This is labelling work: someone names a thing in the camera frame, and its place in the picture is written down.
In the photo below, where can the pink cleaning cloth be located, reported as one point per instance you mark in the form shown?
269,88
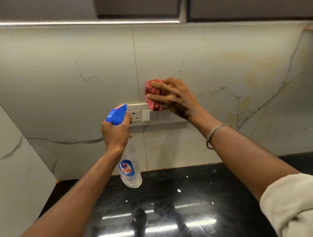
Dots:
153,94

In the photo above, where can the person's left forearm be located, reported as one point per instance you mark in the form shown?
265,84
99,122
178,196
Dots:
73,197

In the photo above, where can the person's right hand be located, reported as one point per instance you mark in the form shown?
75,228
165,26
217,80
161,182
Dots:
179,99

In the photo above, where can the person's right thumb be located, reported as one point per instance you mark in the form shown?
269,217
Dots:
157,98

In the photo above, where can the dark overhead cabinet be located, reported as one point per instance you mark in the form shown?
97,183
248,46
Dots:
171,9

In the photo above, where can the cream rolled-up sleeve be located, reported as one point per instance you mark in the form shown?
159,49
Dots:
288,205

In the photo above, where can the person's left hand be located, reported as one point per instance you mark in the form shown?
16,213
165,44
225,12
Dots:
115,135

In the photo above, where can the white wall socket switch panel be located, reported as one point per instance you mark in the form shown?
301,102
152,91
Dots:
151,114

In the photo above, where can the person's right forearm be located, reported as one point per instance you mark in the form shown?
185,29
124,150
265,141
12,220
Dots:
244,156

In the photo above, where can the metal wrist bangle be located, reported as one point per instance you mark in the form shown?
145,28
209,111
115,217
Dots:
214,135

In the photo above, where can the under-cabinet light strip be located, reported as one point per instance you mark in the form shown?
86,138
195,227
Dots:
90,22

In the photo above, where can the clear spray bottle blue trigger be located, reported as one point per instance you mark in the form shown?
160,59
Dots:
127,156

